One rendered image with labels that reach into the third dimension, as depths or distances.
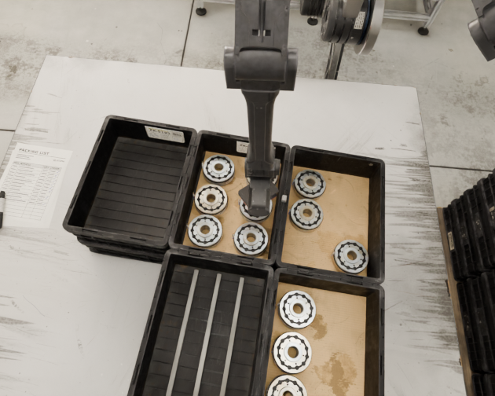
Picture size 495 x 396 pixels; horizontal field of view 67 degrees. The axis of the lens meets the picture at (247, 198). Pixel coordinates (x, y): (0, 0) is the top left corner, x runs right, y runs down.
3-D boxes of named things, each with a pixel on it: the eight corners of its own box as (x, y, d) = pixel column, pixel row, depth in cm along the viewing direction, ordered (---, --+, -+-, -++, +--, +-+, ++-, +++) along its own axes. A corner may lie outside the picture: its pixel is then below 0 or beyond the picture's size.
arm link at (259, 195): (280, 155, 91) (245, 154, 91) (278, 199, 86) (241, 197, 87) (277, 177, 102) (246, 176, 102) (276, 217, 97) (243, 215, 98)
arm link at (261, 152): (298, 36, 55) (225, 34, 55) (298, 68, 53) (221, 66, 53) (282, 160, 95) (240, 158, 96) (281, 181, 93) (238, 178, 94)
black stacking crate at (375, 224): (286, 163, 128) (291, 145, 118) (371, 177, 128) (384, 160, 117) (271, 276, 111) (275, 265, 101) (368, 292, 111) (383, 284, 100)
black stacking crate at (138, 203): (117, 135, 130) (107, 115, 120) (199, 149, 129) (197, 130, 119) (76, 242, 113) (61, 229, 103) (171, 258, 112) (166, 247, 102)
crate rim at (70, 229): (108, 118, 121) (106, 113, 119) (199, 133, 120) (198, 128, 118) (63, 231, 104) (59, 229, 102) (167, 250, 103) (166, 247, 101)
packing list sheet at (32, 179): (12, 142, 139) (12, 141, 139) (74, 148, 140) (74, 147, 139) (-21, 224, 125) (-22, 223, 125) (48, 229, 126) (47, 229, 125)
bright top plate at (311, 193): (295, 168, 122) (295, 167, 122) (325, 171, 122) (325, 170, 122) (294, 196, 118) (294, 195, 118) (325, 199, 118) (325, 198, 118)
